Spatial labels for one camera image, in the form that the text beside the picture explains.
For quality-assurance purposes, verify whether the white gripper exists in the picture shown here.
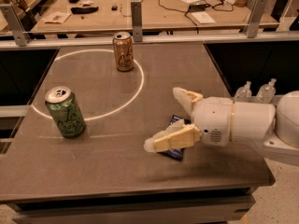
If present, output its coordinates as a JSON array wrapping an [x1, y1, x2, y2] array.
[[143, 87, 234, 153]]

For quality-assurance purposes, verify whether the green soda can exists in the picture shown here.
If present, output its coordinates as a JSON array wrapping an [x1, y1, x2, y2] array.
[[45, 86, 86, 138]]

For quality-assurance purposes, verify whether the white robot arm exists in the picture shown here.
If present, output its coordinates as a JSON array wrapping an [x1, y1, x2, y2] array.
[[144, 87, 299, 166]]

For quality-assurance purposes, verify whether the orange soda can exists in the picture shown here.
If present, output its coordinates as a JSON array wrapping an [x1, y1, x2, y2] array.
[[113, 32, 134, 72]]

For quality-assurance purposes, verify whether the dark blue snack bar wrapper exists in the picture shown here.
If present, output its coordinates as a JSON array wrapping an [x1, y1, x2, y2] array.
[[161, 115, 191, 161]]

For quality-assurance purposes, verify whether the clear sanitizer bottle left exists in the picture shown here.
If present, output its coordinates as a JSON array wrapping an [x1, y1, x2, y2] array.
[[235, 81, 252, 102]]

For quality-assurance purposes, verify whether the clear sanitizer bottle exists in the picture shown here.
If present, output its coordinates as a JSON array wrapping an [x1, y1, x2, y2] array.
[[256, 78, 277, 104], [235, 81, 252, 102]]

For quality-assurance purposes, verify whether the clear sanitizer bottle right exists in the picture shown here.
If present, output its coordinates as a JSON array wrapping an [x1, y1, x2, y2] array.
[[256, 78, 277, 104]]

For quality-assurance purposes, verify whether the white paper card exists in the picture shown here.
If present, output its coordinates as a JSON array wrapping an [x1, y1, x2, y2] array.
[[192, 11, 216, 24]]

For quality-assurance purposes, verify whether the wooden background desk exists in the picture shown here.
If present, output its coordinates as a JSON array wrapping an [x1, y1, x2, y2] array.
[[31, 0, 280, 35]]

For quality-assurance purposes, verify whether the black tool on desk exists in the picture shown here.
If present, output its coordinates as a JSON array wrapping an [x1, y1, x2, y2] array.
[[71, 7, 99, 14]]

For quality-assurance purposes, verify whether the beige envelope on desk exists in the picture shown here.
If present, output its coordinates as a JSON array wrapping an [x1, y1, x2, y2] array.
[[42, 11, 70, 24]]

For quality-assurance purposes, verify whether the horizontal metal rail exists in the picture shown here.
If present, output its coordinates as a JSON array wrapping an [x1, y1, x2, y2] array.
[[0, 31, 299, 50]]

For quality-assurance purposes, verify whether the black cable on desk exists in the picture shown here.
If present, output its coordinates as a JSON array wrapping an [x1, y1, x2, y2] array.
[[157, 0, 235, 27]]

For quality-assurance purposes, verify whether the middle metal rail bracket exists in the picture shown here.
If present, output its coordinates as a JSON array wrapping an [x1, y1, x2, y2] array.
[[131, 1, 143, 42]]

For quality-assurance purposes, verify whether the left metal rail bracket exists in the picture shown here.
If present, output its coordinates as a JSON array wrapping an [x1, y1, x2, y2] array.
[[0, 4, 30, 47]]

